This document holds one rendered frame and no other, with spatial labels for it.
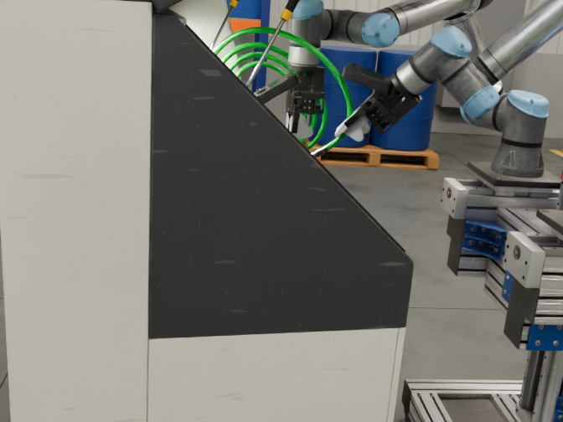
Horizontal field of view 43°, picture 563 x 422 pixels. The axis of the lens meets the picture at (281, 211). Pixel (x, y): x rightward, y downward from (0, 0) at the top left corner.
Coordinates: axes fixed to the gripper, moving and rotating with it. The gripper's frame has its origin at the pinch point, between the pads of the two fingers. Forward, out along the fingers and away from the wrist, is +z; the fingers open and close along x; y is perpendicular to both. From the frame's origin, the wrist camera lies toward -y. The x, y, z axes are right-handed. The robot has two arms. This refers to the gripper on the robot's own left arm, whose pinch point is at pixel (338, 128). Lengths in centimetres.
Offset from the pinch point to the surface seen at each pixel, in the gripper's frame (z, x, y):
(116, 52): 0, -43, -40
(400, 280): 4.3, -18.3, 33.6
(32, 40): 6, -51, -51
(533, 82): 154, 712, 155
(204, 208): 13.2, -39.6, -7.9
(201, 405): 45, -49, 23
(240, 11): 246, 463, -116
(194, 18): 25, 26, -48
